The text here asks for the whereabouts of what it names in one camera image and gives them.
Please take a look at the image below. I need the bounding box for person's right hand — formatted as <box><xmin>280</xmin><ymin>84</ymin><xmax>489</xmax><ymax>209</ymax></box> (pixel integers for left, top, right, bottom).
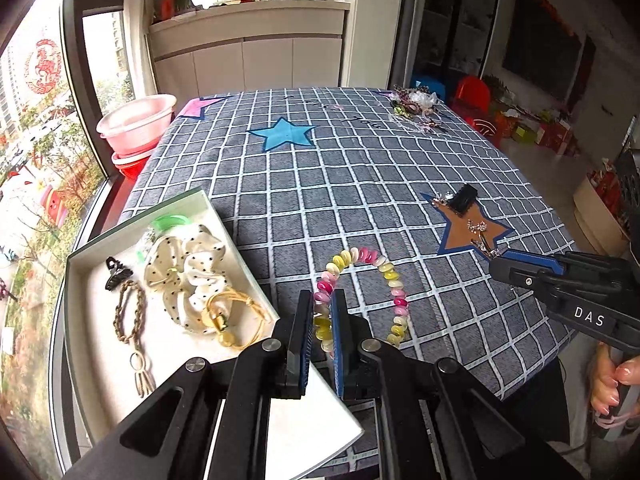
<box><xmin>590</xmin><ymin>342</ymin><xmax>640</xmax><ymax>415</ymax></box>

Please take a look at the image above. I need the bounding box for blue star patch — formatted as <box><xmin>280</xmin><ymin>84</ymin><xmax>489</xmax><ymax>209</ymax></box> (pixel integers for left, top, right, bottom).
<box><xmin>248</xmin><ymin>117</ymin><xmax>314</xmax><ymax>153</ymax></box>

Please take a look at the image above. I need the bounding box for colourful beaded bracelet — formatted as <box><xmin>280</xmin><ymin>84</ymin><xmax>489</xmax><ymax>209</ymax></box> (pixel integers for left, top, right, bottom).
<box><xmin>312</xmin><ymin>246</ymin><xmax>411</xmax><ymax>357</ymax></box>

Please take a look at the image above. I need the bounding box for brown braided hair tie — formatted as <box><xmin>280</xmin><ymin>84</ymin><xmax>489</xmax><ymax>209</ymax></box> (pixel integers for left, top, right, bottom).
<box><xmin>112</xmin><ymin>278</ymin><xmax>149</xmax><ymax>346</ymax></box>

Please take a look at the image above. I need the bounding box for black wall television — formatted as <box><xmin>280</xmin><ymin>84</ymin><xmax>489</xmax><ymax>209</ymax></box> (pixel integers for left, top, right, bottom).
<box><xmin>502</xmin><ymin>0</ymin><xmax>582</xmax><ymax>101</ymax></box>

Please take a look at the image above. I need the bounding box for grey checked tablecloth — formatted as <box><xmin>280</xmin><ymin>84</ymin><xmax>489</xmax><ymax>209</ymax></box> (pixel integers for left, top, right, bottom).
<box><xmin>117</xmin><ymin>86</ymin><xmax>576</xmax><ymax>480</ymax></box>

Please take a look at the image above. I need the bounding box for blue plastic stool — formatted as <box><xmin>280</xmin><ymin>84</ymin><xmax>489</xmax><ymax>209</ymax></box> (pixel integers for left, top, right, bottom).
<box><xmin>410</xmin><ymin>74</ymin><xmax>447</xmax><ymax>101</ymax></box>

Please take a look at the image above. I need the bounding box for white low cabinet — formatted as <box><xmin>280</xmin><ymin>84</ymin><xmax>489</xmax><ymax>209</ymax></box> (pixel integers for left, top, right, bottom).
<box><xmin>148</xmin><ymin>0</ymin><xmax>349</xmax><ymax>105</ymax></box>

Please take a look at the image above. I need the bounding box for pink plastic basin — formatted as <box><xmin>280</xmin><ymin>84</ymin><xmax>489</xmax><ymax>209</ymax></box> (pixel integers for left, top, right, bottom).
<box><xmin>96</xmin><ymin>94</ymin><xmax>177</xmax><ymax>156</ymax></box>

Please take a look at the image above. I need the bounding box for red plastic chair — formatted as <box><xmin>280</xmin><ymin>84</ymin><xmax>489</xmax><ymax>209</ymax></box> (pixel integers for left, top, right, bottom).
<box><xmin>448</xmin><ymin>75</ymin><xmax>500</xmax><ymax>148</ymax></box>

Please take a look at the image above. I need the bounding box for white polka dot scrunchie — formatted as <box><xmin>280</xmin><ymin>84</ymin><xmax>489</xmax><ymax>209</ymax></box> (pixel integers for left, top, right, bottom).
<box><xmin>143</xmin><ymin>224</ymin><xmax>230</xmax><ymax>335</ymax></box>

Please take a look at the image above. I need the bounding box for white jewelry box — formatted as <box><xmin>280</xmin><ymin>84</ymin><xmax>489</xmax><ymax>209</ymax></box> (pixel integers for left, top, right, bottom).
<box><xmin>63</xmin><ymin>186</ymin><xmax>366</xmax><ymax>480</ymax></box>

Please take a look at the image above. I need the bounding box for red paper window decoration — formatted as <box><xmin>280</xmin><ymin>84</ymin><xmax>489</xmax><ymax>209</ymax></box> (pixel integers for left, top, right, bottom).
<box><xmin>25</xmin><ymin>38</ymin><xmax>63</xmax><ymax>96</ymax></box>

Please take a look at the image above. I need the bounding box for pink star patch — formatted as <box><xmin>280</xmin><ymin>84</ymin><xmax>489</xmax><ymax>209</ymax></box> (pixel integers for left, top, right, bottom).
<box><xmin>177</xmin><ymin>96</ymin><xmax>228</xmax><ymax>120</ymax></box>

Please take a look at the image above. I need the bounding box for yellow cord hair tie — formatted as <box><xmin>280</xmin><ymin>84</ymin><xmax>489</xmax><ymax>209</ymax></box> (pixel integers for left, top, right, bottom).
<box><xmin>200</xmin><ymin>287</ymin><xmax>275</xmax><ymax>352</ymax></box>

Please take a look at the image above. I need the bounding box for beige loop hair clip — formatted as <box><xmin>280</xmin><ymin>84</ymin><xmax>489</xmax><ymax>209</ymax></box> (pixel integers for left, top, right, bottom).
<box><xmin>129</xmin><ymin>350</ymin><xmax>155</xmax><ymax>399</ymax></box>

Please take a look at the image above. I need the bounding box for black hair comb clip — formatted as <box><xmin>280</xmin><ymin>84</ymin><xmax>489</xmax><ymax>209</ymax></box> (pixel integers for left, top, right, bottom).
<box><xmin>445</xmin><ymin>183</ymin><xmax>477</xmax><ymax>217</ymax></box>

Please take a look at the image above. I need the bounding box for red plastic bucket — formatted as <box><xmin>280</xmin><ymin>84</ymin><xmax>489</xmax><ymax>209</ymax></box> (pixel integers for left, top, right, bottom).
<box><xmin>112</xmin><ymin>148</ymin><xmax>154</xmax><ymax>181</ymax></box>

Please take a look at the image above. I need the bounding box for green translucent bracelet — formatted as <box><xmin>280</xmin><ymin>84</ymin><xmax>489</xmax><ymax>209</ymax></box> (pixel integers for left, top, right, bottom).
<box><xmin>135</xmin><ymin>212</ymin><xmax>193</xmax><ymax>264</ymax></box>

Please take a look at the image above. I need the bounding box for pile of hair accessories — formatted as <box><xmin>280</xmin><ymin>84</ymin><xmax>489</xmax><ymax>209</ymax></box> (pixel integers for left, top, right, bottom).
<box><xmin>387</xmin><ymin>87</ymin><xmax>445</xmax><ymax>134</ymax></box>

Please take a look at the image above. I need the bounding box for black hair claw clip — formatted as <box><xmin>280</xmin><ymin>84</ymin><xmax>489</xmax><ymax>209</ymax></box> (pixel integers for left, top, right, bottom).
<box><xmin>105</xmin><ymin>257</ymin><xmax>134</xmax><ymax>292</ymax></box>

